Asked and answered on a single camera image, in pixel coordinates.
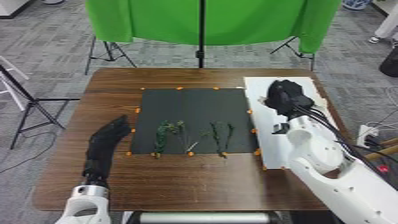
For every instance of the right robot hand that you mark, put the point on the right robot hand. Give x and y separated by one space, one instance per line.
286 96

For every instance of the dark mat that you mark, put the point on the dark mat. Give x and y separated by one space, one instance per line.
195 110

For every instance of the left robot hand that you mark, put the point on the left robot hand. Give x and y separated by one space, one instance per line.
107 140

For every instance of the black backdrop stand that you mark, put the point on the black backdrop stand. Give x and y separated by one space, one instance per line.
201 40
108 50
295 50

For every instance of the black tripod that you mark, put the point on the black tripod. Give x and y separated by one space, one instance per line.
32 103

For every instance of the white power strip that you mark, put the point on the white power strip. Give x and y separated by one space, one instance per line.
368 135

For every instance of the green sprig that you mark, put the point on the green sprig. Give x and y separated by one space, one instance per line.
160 138
179 131
229 131
217 136

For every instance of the pale grey bar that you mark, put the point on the pale grey bar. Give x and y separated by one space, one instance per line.
201 218

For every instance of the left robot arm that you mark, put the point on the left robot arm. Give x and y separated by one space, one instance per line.
89 203

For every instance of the person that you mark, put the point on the person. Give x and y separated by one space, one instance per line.
386 30

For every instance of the white sheet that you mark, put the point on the white sheet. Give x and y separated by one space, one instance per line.
263 133

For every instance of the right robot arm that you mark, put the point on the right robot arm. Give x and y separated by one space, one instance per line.
331 166

